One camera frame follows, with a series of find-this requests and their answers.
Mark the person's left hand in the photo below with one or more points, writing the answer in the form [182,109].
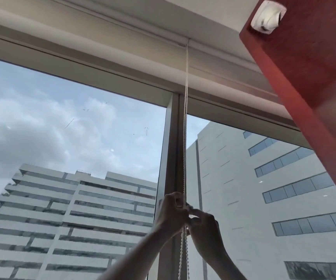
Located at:
[169,214]

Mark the person's right hand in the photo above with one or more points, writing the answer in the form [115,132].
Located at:
[207,233]

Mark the person's left fingers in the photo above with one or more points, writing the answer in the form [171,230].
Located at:
[179,201]

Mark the person's right fingers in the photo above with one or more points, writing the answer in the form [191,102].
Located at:
[196,215]

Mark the person's left forearm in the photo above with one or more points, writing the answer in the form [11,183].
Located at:
[133,259]

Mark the person's right forearm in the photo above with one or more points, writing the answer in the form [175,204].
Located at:
[220,266]

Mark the white building with strip windows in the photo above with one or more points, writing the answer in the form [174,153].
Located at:
[243,201]

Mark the white building with balconies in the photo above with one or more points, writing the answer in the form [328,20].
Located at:
[68,218]

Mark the white roller blind housing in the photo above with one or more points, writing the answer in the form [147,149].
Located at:
[103,40]

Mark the white ceiling sensor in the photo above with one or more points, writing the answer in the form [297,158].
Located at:
[268,16]

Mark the grey window frame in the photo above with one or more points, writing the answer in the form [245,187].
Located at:
[172,142]

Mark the red wall panel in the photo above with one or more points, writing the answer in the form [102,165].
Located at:
[305,72]

